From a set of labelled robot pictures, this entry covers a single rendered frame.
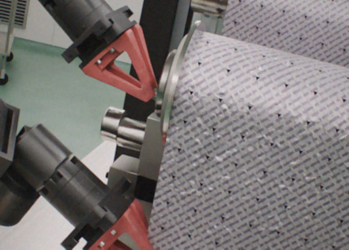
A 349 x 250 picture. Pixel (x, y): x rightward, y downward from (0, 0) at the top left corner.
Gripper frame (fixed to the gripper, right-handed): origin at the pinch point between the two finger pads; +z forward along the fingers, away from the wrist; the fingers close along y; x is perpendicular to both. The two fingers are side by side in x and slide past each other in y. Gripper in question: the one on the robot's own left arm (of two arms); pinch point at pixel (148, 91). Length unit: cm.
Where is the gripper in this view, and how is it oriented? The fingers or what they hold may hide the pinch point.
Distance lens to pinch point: 74.2
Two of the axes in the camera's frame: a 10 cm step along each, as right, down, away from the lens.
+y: -1.8, 2.9, -9.4
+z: 6.4, 7.6, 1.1
